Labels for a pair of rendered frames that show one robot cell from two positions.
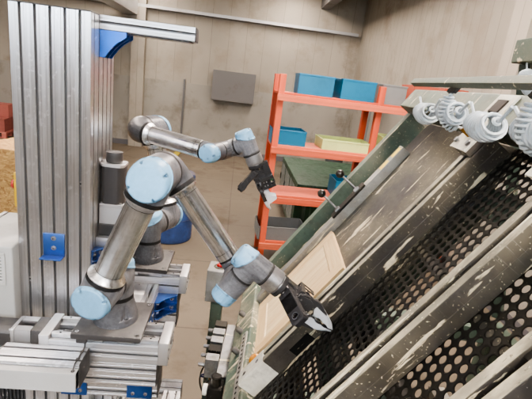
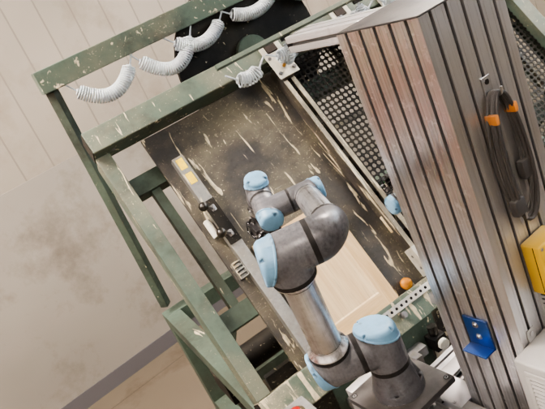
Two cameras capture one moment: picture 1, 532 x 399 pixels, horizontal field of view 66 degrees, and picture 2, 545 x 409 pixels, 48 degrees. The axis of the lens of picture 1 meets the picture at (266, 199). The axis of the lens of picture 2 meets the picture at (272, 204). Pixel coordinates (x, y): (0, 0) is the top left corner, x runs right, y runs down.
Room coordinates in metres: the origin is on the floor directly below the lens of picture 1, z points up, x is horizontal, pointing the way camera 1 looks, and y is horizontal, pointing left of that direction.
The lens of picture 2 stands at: (2.36, 1.80, 2.23)
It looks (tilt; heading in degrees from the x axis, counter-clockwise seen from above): 20 degrees down; 249
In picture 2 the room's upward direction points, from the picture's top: 25 degrees counter-clockwise
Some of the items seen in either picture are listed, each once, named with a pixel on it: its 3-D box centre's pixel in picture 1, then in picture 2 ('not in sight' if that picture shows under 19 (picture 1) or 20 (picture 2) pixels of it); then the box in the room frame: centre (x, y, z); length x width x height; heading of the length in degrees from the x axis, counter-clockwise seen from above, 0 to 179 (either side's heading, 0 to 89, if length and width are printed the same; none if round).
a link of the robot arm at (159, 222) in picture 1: (149, 223); (377, 342); (1.75, 0.51, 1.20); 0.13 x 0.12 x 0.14; 160
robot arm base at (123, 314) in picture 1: (115, 304); not in sight; (1.25, 0.47, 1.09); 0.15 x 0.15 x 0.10
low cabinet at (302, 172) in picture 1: (340, 198); not in sight; (5.89, -1.09, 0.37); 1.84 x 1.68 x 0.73; 5
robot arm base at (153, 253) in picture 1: (147, 247); (393, 373); (1.75, 0.51, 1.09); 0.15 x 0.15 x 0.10
